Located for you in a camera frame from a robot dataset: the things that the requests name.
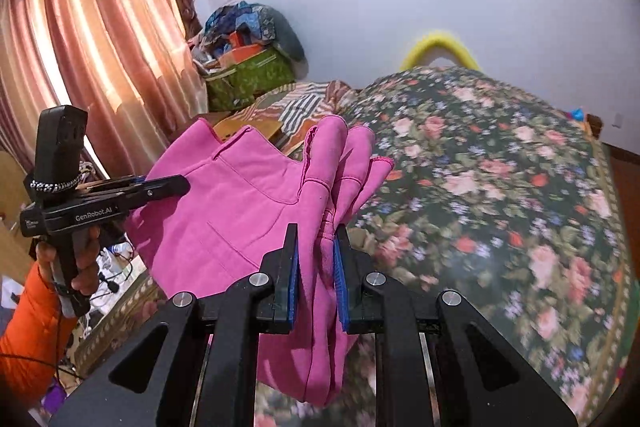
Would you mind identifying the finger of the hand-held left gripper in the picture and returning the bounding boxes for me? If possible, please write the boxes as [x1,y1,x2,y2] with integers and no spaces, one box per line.
[82,174,192,212]

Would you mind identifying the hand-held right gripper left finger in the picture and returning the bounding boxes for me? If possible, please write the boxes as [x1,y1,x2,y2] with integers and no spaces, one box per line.
[50,223,301,427]

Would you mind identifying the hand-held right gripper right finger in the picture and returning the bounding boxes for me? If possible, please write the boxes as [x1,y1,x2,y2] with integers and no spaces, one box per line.
[334,224,578,427]

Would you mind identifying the pink pants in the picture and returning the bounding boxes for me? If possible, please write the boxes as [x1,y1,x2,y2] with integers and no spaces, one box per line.
[124,114,396,408]

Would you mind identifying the person's left forearm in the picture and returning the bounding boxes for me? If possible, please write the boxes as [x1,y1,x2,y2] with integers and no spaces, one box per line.
[0,263,77,409]

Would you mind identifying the person's left hand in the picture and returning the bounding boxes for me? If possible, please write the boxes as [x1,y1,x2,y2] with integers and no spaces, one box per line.
[34,226,102,304]

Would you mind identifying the bamboo lap table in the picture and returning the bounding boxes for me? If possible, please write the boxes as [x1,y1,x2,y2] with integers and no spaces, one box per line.
[214,111,282,144]

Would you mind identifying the green bag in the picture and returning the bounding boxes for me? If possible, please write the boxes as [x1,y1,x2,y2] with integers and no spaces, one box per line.
[203,48,297,112]

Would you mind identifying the floral bedspread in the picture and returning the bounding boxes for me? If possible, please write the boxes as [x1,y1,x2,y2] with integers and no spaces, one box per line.
[75,66,633,427]

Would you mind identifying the striped blanket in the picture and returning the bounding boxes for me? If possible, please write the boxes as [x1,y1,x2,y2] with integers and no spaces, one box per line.
[249,79,359,154]

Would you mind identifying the pink curtain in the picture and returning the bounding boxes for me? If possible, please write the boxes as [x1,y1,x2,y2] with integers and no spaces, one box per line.
[0,0,210,190]

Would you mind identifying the purple plastic object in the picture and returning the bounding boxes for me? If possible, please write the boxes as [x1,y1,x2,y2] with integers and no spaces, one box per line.
[41,381,69,414]

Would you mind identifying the pile of clothes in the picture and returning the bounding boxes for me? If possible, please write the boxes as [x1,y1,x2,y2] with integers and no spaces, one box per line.
[186,1,306,68]

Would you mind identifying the yellow foam tube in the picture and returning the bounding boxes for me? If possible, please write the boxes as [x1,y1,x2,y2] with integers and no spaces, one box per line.
[399,29,482,71]

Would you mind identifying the black white braided cord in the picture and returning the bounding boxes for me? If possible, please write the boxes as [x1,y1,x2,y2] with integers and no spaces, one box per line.
[28,174,84,194]

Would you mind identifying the tangle of cables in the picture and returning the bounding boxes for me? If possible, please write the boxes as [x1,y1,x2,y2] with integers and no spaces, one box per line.
[56,227,147,383]

